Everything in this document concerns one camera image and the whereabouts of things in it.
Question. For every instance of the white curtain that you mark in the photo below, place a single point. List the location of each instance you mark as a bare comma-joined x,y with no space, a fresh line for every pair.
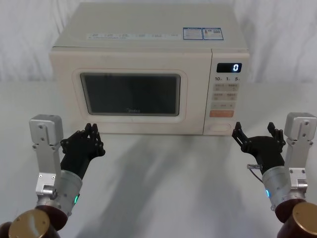
29,37

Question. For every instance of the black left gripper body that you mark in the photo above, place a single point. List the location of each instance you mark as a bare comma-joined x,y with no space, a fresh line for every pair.
76,158

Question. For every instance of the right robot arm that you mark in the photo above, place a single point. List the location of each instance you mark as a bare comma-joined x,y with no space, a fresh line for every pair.
297,153

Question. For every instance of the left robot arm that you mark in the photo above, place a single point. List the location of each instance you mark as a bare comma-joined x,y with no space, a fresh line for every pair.
47,153

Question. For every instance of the white table cloth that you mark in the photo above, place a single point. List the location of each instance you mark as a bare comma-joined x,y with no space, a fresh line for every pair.
158,188

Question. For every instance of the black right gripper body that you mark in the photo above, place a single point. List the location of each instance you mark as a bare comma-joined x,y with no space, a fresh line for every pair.
268,151

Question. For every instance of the cream microwave oven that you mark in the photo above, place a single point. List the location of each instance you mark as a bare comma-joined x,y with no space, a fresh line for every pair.
138,59

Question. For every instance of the oven control panel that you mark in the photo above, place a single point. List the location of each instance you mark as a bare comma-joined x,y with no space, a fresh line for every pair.
224,99

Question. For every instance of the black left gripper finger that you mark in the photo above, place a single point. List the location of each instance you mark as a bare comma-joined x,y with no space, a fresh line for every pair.
74,139
97,143

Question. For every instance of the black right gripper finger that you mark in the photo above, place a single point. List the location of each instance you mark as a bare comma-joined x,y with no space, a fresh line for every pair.
239,136
277,135

